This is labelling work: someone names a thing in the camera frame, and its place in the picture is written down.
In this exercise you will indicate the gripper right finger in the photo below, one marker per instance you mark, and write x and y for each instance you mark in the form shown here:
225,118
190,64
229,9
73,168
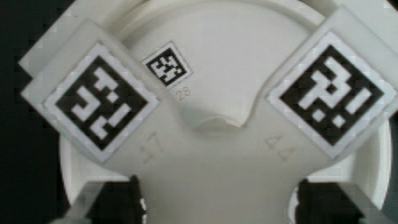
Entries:
334,204

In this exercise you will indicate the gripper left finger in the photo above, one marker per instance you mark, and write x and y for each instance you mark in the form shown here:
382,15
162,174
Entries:
106,204

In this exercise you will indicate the white cylindrical table leg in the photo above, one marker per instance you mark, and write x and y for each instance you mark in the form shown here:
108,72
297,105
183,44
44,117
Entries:
213,125

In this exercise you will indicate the white cross-shaped table base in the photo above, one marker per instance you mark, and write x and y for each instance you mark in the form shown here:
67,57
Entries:
218,160

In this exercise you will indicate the white round table top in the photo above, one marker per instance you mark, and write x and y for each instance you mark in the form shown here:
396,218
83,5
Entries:
236,43

